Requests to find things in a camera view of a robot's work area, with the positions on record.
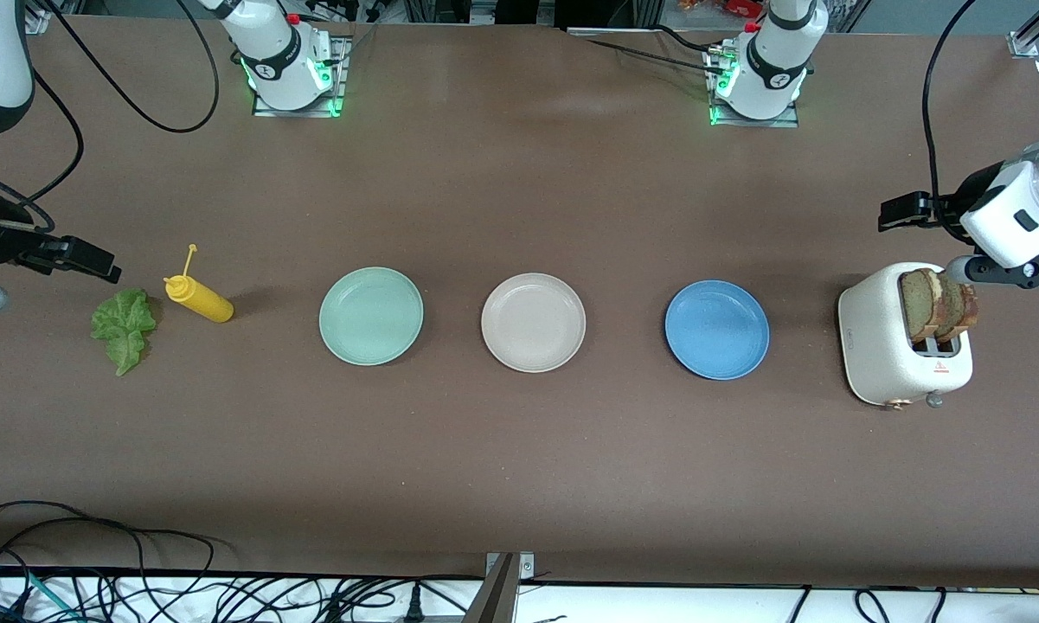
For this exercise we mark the white toaster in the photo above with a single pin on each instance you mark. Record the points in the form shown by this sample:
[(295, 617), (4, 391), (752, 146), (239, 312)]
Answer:
[(874, 346)]

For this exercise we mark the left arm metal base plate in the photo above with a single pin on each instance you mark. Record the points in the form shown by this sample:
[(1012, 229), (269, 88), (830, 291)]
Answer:
[(753, 123)]

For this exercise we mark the blue plate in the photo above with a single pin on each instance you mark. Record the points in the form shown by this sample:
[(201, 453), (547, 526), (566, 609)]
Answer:
[(716, 329)]

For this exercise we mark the beige plate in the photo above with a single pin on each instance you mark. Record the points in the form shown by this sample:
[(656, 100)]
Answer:
[(533, 322)]

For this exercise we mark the green lettuce leaf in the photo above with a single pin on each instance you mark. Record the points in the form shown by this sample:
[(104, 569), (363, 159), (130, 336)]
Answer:
[(125, 329)]

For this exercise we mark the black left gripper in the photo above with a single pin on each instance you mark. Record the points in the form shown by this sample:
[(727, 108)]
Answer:
[(941, 210)]

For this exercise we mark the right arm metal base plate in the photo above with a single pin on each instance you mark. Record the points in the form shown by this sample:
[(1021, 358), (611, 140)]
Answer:
[(339, 78)]

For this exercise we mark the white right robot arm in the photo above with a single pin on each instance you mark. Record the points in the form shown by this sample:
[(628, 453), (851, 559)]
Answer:
[(277, 65)]

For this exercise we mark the black power plug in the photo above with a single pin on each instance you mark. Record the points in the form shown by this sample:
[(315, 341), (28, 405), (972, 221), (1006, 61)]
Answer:
[(414, 606)]

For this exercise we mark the grey metal table bracket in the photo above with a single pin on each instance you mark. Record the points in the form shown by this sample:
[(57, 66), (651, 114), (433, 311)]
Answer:
[(497, 597)]

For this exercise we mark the brown bread slice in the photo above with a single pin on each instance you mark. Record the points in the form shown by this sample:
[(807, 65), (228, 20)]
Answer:
[(960, 307), (917, 303)]

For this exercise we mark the red orange packet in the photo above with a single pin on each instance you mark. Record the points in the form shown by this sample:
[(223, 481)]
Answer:
[(735, 7)]

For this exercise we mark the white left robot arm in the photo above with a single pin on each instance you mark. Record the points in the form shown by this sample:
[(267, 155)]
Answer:
[(770, 69)]

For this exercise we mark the yellow mustard squeeze bottle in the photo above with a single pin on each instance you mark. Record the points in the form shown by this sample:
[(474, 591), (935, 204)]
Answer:
[(199, 298)]

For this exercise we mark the pale green plate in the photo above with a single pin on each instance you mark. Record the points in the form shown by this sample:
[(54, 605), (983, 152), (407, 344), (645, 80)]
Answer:
[(370, 316)]

